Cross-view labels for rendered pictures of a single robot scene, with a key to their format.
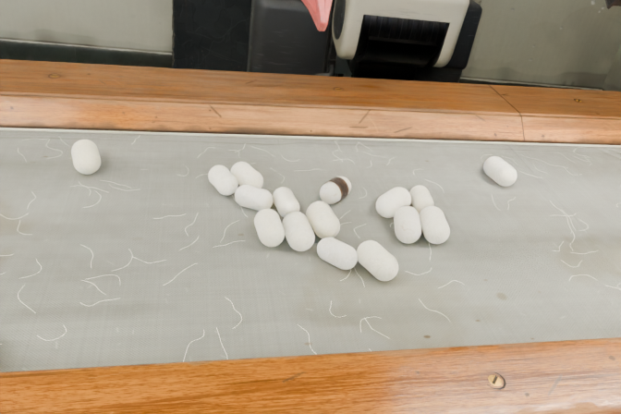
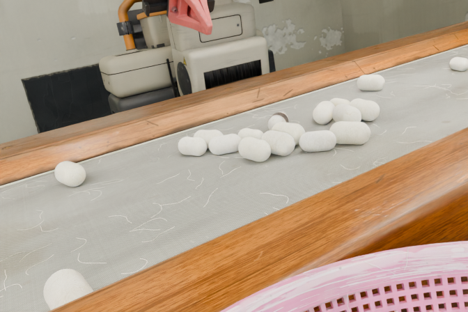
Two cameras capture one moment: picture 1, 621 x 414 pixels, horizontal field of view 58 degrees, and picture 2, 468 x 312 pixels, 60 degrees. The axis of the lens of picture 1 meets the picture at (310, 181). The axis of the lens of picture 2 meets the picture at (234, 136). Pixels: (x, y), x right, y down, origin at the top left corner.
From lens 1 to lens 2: 0.18 m
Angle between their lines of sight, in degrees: 19
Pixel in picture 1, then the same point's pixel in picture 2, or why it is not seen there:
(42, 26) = not seen: outside the picture
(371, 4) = (206, 63)
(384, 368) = (437, 150)
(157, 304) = (210, 216)
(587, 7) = (318, 56)
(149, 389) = (276, 228)
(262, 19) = not seen: hidden behind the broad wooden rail
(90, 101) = (49, 147)
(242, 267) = (255, 177)
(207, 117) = (147, 129)
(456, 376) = not seen: outside the picture
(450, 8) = (257, 49)
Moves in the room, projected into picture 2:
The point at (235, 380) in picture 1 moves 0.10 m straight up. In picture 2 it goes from (339, 196) to (317, 1)
